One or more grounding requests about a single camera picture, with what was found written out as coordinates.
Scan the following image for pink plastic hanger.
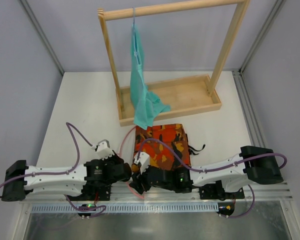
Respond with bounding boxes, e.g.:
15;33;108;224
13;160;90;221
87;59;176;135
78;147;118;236
117;125;146;200

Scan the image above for orange camouflage trousers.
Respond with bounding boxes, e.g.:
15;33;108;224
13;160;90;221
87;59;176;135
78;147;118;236
134;123;206;170

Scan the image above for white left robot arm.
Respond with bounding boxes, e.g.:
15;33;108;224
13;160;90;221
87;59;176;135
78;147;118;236
1;154;132;202

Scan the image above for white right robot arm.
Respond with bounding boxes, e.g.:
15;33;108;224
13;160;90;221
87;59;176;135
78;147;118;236
129;145;287;201

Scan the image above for left controller board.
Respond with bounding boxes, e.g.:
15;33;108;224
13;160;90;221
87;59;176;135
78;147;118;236
78;203;96;219

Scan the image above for controller board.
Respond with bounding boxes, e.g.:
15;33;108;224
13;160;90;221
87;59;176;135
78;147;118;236
78;203;96;219
216;204;235;218

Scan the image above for right controller board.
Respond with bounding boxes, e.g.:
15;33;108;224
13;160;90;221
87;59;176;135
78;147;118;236
216;204;235;218

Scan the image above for teal t-shirt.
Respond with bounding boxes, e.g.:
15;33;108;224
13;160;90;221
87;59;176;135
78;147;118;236
130;26;171;130

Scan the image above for wooden clothes rack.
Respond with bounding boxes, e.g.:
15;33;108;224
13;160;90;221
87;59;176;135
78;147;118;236
97;0;250;126

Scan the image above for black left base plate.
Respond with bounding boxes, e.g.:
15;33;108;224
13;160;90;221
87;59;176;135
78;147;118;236
95;185;112;201

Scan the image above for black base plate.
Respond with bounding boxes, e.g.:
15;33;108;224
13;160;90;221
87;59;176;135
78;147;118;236
198;184;245;201
95;185;112;201

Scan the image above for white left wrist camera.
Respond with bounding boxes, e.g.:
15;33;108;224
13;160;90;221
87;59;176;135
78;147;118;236
90;139;115;160

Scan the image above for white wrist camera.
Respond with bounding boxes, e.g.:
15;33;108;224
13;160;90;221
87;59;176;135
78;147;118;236
131;151;150;174
90;139;115;160

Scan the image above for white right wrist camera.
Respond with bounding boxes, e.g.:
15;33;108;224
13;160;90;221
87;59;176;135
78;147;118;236
131;151;150;174

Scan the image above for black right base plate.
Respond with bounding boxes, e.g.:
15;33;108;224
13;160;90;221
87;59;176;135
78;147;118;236
198;184;245;201

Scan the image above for slotted cable duct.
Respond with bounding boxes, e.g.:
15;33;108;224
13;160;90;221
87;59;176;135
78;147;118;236
31;202;219;214

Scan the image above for aluminium right side rail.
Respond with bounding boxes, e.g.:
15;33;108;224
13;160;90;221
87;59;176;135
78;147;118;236
232;70;267;148

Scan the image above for aluminium rail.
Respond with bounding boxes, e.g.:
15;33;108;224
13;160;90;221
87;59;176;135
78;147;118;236
232;70;267;148
18;182;293;204

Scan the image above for aluminium front rail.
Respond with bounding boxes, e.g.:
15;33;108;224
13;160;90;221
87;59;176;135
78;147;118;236
18;182;293;204

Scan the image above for blue wire hanger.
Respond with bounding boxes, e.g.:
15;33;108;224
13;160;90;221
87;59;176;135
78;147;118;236
131;7;142;66

